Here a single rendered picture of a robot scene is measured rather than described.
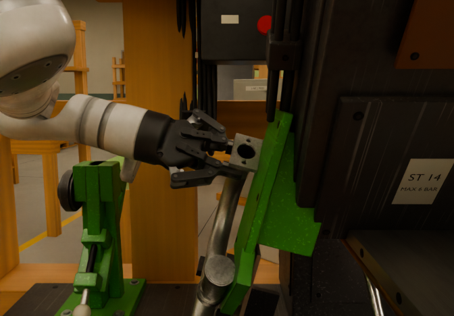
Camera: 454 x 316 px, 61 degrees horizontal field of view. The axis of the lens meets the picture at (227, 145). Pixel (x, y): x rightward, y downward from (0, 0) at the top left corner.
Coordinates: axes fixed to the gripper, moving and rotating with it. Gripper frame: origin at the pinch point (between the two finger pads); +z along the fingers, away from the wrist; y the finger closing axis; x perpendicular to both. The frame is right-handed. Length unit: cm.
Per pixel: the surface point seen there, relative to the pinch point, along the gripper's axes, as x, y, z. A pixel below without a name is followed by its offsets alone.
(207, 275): -0.9, -17.4, -0.5
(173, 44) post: 7.0, 28.6, -17.2
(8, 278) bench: 49, -13, -41
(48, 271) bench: 50, -9, -33
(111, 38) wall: 706, 786, -365
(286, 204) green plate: -6.7, -9.0, 6.3
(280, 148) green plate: -12.1, -5.4, 3.6
